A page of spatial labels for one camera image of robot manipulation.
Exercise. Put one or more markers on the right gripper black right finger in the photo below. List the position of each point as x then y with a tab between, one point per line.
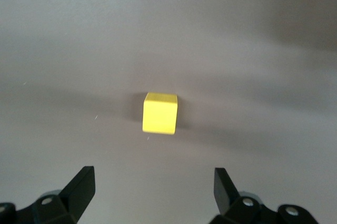
229	203

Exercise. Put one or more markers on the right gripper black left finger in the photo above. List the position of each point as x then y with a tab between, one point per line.
76	197

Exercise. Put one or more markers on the yellow cube block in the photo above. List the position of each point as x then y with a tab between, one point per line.
159	116

